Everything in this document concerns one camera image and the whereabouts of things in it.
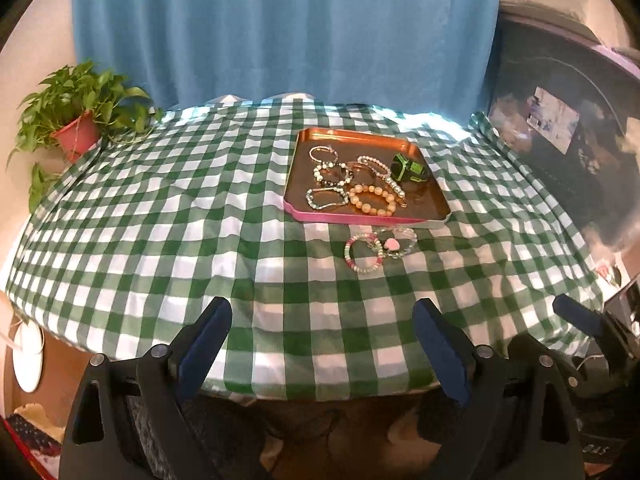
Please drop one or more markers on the dark bulky object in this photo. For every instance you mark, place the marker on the dark bulky object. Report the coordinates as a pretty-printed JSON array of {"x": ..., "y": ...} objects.
[{"x": 550, "y": 185}]

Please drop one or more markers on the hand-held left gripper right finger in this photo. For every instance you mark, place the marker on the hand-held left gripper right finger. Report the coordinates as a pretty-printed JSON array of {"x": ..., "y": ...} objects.
[{"x": 440, "y": 350}]

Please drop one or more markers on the small pink white object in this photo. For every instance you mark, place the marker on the small pink white object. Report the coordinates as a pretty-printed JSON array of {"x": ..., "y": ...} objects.
[{"x": 607, "y": 272}]

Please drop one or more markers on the blue curtain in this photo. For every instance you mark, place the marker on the blue curtain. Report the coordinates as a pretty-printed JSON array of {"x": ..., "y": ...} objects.
[{"x": 275, "y": 25}]

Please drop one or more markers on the green checkered tablecloth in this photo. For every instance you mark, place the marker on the green checkered tablecloth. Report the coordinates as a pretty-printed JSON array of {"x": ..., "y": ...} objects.
[{"x": 175, "y": 240}]

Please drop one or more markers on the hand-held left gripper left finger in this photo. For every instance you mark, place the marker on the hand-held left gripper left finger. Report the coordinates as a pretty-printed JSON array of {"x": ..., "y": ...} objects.
[{"x": 205, "y": 345}]

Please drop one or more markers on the patterned cloth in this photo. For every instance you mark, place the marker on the patterned cloth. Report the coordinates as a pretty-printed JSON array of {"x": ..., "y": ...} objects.
[{"x": 30, "y": 435}]

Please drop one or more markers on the white round object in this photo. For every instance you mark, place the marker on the white round object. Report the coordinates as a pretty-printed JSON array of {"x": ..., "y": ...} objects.
[{"x": 27, "y": 360}]

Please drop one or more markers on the copper metal tray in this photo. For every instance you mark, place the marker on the copper metal tray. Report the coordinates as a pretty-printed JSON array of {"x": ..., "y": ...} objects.
[{"x": 425, "y": 200}]

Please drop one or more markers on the green and black watch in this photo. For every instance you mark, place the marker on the green and black watch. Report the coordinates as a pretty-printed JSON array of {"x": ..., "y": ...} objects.
[{"x": 407, "y": 167}]

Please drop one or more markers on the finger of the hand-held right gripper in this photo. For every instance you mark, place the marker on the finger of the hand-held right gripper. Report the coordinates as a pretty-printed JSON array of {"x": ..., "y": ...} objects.
[
  {"x": 525, "y": 342},
  {"x": 580, "y": 315}
]

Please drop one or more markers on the potted green plant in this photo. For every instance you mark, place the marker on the potted green plant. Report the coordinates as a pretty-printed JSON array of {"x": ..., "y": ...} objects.
[{"x": 75, "y": 90}]

